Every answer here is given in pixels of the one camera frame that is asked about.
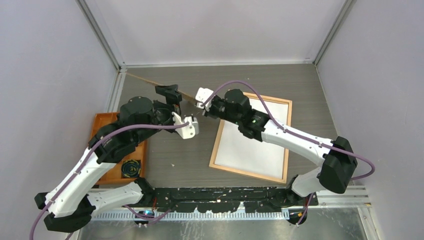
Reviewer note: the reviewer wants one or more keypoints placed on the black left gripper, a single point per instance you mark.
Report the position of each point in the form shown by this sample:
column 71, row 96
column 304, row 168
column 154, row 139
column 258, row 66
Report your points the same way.
column 172, row 96

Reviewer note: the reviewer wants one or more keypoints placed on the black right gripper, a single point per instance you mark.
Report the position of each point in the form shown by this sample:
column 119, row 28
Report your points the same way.
column 206, row 112

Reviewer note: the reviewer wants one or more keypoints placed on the light wooden picture frame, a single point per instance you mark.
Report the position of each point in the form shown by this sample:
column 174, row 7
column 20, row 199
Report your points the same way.
column 215, row 149

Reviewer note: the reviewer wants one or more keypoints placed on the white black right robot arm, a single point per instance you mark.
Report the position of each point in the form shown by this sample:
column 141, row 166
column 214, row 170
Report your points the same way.
column 334, row 159

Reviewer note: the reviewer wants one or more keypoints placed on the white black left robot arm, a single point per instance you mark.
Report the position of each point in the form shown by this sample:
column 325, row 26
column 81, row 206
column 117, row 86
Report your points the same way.
column 70, row 206

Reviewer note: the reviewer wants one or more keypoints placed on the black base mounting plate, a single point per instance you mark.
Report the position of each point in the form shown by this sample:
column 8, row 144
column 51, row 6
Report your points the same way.
column 266, row 199

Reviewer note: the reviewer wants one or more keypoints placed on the orange compartment tray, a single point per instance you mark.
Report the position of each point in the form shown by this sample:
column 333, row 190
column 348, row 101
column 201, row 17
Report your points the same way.
column 115, row 176

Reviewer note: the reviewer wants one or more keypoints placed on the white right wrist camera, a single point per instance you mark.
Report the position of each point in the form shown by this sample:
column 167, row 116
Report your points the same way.
column 203, row 98

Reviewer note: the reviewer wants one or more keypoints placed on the aluminium rail front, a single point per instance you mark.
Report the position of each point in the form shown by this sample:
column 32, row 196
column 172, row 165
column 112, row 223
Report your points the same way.
column 355, row 197

